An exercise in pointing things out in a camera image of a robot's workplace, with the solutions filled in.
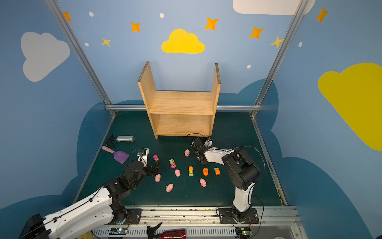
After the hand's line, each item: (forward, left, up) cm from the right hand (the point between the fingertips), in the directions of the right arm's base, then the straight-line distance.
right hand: (206, 150), depth 98 cm
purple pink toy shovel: (-8, +56, +1) cm, 57 cm away
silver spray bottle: (+5, +56, +3) cm, 56 cm away
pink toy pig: (-2, +13, +1) cm, 13 cm away
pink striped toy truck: (-12, +21, +2) cm, 24 cm away
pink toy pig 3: (-17, +17, 0) cm, 24 cm away
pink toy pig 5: (-22, +2, +1) cm, 22 cm away
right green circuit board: (-44, -18, -2) cm, 48 cm away
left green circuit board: (-47, +42, 0) cm, 63 cm away
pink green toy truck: (-8, +32, +2) cm, 33 cm away
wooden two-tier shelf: (+10, +17, +25) cm, 32 cm away
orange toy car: (-15, 0, +1) cm, 15 cm away
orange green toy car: (-15, +9, +1) cm, 18 cm away
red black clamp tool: (-46, +12, +4) cm, 48 cm away
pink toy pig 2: (-20, +29, +1) cm, 35 cm away
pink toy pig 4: (-26, +21, +1) cm, 33 cm away
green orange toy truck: (-14, -7, +1) cm, 16 cm away
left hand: (-15, +29, +13) cm, 35 cm away
